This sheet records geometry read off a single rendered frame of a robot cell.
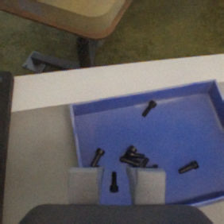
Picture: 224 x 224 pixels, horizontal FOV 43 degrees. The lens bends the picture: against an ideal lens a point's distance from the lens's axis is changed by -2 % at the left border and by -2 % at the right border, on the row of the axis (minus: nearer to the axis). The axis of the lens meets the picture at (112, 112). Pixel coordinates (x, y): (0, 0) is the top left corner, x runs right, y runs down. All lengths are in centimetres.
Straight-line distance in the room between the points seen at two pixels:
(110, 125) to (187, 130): 7
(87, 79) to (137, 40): 127
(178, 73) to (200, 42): 132
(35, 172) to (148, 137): 10
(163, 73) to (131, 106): 5
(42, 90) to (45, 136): 5
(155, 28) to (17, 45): 73
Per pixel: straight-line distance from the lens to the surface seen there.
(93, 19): 76
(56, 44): 154
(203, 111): 27
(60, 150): 25
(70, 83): 27
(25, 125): 26
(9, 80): 28
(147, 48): 151
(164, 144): 25
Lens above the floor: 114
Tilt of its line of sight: 62 degrees down
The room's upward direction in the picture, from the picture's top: 1 degrees clockwise
